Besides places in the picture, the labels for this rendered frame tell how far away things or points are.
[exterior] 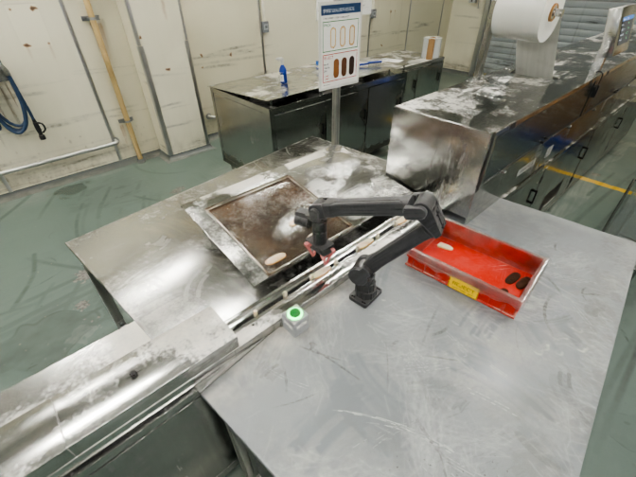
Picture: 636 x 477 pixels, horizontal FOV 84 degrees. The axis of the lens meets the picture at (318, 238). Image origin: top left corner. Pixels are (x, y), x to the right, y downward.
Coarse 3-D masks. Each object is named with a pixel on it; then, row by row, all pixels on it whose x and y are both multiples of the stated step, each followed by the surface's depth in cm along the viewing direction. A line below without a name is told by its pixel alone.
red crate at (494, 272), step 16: (448, 240) 169; (448, 256) 160; (464, 256) 160; (480, 256) 159; (432, 272) 148; (480, 272) 152; (496, 272) 151; (512, 272) 151; (512, 288) 144; (496, 304) 134
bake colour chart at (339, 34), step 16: (352, 0) 197; (320, 16) 190; (336, 16) 196; (352, 16) 202; (320, 32) 194; (336, 32) 201; (352, 32) 208; (320, 48) 199; (336, 48) 206; (352, 48) 213; (320, 64) 204; (336, 64) 211; (352, 64) 219; (320, 80) 209; (336, 80) 217; (352, 80) 225
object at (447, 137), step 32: (512, 64) 252; (576, 64) 250; (608, 64) 249; (448, 96) 193; (480, 96) 193; (512, 96) 192; (544, 96) 192; (416, 128) 176; (448, 128) 164; (480, 128) 155; (512, 128) 162; (576, 128) 250; (416, 160) 184; (448, 160) 171; (480, 160) 159; (544, 160) 230; (448, 192) 178; (480, 192) 173
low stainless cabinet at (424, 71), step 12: (372, 60) 507; (408, 60) 505; (420, 60) 504; (432, 60) 504; (408, 72) 479; (420, 72) 498; (432, 72) 517; (408, 84) 492; (420, 84) 512; (432, 84) 531; (408, 96) 504; (420, 96) 524
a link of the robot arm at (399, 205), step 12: (420, 192) 111; (312, 204) 125; (324, 204) 123; (336, 204) 121; (348, 204) 118; (360, 204) 116; (372, 204) 114; (384, 204) 111; (396, 204) 109; (408, 204) 107; (324, 216) 125; (336, 216) 123; (408, 216) 106; (420, 216) 104
